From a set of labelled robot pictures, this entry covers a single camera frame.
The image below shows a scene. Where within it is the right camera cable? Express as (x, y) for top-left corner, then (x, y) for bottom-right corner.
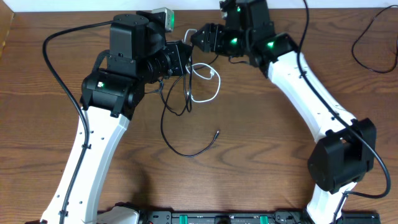
(295, 0), (392, 200)

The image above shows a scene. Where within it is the cardboard box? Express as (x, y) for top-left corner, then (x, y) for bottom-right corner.
(0, 0), (14, 55)

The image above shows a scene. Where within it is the thin black cable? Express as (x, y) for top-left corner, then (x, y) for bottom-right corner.
(351, 4), (398, 75)

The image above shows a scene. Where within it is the camera cable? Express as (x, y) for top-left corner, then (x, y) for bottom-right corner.
(42, 20), (114, 224)
(295, 0), (392, 200)

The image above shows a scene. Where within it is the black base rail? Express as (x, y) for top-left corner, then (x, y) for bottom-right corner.
(96, 210), (382, 224)

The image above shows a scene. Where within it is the white USB cable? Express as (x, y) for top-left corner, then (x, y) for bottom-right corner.
(183, 28), (221, 104)

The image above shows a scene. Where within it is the black USB cable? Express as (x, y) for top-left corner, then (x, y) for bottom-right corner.
(144, 45), (220, 158)

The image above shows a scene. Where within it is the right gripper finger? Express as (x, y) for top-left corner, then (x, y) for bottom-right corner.
(191, 37), (207, 52)
(190, 26), (206, 40)

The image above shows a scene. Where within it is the left camera cable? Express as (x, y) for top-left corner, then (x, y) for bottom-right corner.
(42, 20), (114, 224)

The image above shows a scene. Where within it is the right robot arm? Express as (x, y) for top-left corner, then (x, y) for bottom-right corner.
(190, 1), (380, 223)

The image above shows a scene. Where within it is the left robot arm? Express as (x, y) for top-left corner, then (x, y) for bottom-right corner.
(40, 7), (192, 223)

